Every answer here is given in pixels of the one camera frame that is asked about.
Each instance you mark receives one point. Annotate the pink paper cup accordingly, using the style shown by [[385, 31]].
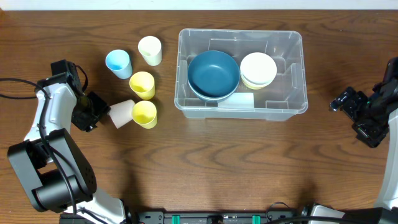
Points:
[[121, 113]]

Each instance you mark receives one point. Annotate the clear plastic storage bin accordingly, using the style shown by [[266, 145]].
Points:
[[285, 97]]

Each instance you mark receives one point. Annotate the light blue paper cup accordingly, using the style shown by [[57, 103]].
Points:
[[119, 62]]

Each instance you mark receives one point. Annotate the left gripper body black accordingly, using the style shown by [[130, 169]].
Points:
[[97, 109]]

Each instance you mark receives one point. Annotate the white small bowl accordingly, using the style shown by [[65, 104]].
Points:
[[258, 68]]

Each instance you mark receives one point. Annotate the yellow cup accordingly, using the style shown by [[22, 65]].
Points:
[[143, 85], [144, 113]]

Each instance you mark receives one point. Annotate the large cream bowl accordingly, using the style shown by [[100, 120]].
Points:
[[213, 93]]

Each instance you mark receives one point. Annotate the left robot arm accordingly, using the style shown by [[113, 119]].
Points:
[[51, 168]]

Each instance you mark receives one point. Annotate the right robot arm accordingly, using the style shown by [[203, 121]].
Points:
[[385, 207]]

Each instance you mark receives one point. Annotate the cream paper cup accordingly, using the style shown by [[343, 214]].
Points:
[[150, 48]]

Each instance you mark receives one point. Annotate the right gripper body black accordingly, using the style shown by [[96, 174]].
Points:
[[351, 109]]

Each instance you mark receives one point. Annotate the yellow small bowl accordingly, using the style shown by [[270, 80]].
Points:
[[254, 86]]

